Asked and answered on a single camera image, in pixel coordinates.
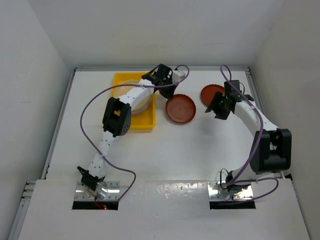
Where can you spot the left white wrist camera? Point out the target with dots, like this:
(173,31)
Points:
(178,76)

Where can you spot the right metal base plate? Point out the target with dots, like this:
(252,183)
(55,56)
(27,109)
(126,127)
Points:
(218,192)

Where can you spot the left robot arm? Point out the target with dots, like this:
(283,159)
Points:
(117,116)

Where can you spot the tan plate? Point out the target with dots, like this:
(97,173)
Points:
(119,91)

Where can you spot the metal base plate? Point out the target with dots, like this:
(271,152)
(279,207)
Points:
(218,192)
(106,191)

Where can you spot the red plate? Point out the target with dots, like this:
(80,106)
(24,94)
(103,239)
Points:
(209,91)
(180,109)

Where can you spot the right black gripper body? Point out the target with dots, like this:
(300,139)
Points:
(220,110)

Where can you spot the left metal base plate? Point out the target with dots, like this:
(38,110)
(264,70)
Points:
(106,191)

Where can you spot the pink plate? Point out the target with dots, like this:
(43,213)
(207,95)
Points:
(141,107)

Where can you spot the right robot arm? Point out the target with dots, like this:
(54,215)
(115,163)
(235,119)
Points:
(271,150)

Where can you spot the yellow plastic bin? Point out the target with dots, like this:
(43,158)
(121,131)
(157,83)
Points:
(147,120)

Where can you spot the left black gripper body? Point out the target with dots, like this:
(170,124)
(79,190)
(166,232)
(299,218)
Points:
(166,90)

